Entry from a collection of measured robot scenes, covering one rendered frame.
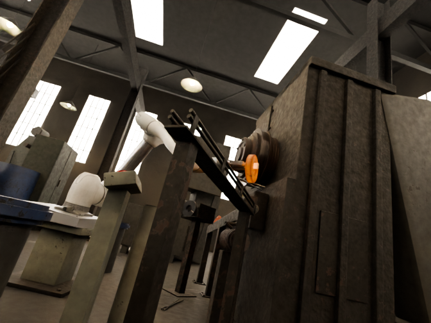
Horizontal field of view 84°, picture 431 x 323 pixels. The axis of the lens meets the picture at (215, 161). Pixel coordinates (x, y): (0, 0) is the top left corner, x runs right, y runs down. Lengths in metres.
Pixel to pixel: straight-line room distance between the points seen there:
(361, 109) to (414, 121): 0.40
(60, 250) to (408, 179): 2.17
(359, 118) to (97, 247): 1.67
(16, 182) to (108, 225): 3.63
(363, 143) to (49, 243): 2.03
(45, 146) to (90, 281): 4.02
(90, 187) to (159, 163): 10.45
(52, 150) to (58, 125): 8.86
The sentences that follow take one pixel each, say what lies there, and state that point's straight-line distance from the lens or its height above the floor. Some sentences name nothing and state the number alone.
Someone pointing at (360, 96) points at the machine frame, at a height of 1.58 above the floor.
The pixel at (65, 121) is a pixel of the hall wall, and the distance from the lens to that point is 13.65.
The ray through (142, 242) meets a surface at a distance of 0.99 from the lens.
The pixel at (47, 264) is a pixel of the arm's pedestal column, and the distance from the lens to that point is 1.77.
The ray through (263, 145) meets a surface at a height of 1.14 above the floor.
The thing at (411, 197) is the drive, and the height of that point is 0.95.
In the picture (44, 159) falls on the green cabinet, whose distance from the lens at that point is 4.80.
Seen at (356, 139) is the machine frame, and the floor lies 1.25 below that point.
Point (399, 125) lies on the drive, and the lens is 2.06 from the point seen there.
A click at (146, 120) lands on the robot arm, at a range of 1.70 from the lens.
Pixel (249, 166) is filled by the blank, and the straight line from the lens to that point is 1.24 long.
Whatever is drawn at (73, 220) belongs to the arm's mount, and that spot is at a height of 0.38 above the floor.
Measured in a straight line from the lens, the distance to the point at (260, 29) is 9.51.
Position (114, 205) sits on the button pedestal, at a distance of 0.98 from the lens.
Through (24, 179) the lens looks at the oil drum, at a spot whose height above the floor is 0.71.
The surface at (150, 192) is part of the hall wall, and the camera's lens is 11.84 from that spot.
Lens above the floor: 0.43
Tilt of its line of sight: 19 degrees up
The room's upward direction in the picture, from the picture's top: 13 degrees clockwise
